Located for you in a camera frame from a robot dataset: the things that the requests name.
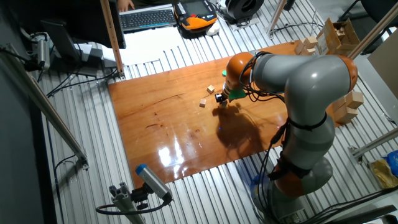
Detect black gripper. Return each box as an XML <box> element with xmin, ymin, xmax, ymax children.
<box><xmin>215</xmin><ymin>91</ymin><xmax>231</xmax><ymax>107</ymax></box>

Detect person right hand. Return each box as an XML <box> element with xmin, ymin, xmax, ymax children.
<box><xmin>117</xmin><ymin>0</ymin><xmax>136</xmax><ymax>12</ymax></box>

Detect glossy wooden board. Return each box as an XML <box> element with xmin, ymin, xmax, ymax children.
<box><xmin>108</xmin><ymin>42</ymin><xmax>341</xmax><ymax>189</ymax></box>

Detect white computer mouse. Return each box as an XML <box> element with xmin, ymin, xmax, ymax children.
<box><xmin>205</xmin><ymin>22</ymin><xmax>221</xmax><ymax>37</ymax></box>

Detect orange black teach pendant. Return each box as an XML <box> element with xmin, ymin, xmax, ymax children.
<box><xmin>173</xmin><ymin>0</ymin><xmax>218</xmax><ymax>32</ymax></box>

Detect white paper sheets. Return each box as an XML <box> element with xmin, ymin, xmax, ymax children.
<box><xmin>101</xmin><ymin>26</ymin><xmax>185</xmax><ymax>67</ymax></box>

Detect black computer keyboard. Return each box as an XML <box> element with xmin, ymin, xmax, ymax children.
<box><xmin>119</xmin><ymin>8</ymin><xmax>177</xmax><ymax>32</ymax></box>

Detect large wooden block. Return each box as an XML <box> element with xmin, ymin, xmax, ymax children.
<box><xmin>335</xmin><ymin>107</ymin><xmax>359</xmax><ymax>124</ymax></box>
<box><xmin>331</xmin><ymin>95</ymin><xmax>348</xmax><ymax>112</ymax></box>
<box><xmin>345</xmin><ymin>90</ymin><xmax>364</xmax><ymax>109</ymax></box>

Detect open cardboard box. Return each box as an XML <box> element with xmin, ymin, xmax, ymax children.
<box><xmin>317</xmin><ymin>17</ymin><xmax>361</xmax><ymax>54</ymax></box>

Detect beige flat panel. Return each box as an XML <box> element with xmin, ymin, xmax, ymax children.
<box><xmin>367</xmin><ymin>37</ymin><xmax>398</xmax><ymax>100</ymax></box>

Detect yellow plastic bag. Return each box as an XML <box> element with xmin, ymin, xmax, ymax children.
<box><xmin>368</xmin><ymin>157</ymin><xmax>398</xmax><ymax>190</ymax></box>

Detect black office chair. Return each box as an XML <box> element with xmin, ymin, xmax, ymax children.
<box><xmin>337</xmin><ymin>0</ymin><xmax>398</xmax><ymax>55</ymax></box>

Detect black flat bar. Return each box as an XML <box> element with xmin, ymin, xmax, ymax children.
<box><xmin>323</xmin><ymin>203</ymin><xmax>398</xmax><ymax>224</ymax></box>

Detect blue plastic bag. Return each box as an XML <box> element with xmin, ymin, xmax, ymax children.
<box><xmin>382</xmin><ymin>150</ymin><xmax>398</xmax><ymax>178</ymax></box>

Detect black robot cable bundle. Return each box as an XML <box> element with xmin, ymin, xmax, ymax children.
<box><xmin>238</xmin><ymin>51</ymin><xmax>295</xmax><ymax>224</ymax></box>

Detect grey fan base plate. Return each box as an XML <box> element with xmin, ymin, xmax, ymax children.
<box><xmin>231</xmin><ymin>17</ymin><xmax>259</xmax><ymax>31</ymax></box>

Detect tan frame post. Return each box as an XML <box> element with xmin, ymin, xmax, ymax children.
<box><xmin>348</xmin><ymin>2</ymin><xmax>398</xmax><ymax>59</ymax></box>
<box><xmin>266</xmin><ymin>0</ymin><xmax>289</xmax><ymax>35</ymax></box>
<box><xmin>99</xmin><ymin>0</ymin><xmax>126</xmax><ymax>78</ymax></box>

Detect thin black table cable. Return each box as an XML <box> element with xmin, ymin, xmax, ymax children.
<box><xmin>272</xmin><ymin>21</ymin><xmax>324</xmax><ymax>32</ymax></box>

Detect silver camera with blue end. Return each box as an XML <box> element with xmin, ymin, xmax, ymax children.
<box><xmin>135</xmin><ymin>163</ymin><xmax>174</xmax><ymax>202</ymax></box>

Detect aluminium profile camera stand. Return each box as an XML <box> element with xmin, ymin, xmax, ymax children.
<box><xmin>108</xmin><ymin>182</ymin><xmax>147</xmax><ymax>224</ymax></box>

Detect black monitor cables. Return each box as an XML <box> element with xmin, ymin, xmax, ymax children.
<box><xmin>45</xmin><ymin>67</ymin><xmax>119</xmax><ymax>98</ymax></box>

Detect black camera cable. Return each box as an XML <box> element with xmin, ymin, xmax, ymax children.
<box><xmin>95</xmin><ymin>195</ymin><xmax>174</xmax><ymax>216</ymax></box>

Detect short aluminium frame beam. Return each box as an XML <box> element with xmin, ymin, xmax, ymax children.
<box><xmin>348</xmin><ymin>126</ymin><xmax>398</xmax><ymax>163</ymax></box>

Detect black floor cable bundle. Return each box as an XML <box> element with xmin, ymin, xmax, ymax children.
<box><xmin>303</xmin><ymin>185</ymin><xmax>398</xmax><ymax>224</ymax></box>

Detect long aluminium frame beam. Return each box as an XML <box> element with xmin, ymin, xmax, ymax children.
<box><xmin>0</xmin><ymin>46</ymin><xmax>90</xmax><ymax>170</ymax></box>

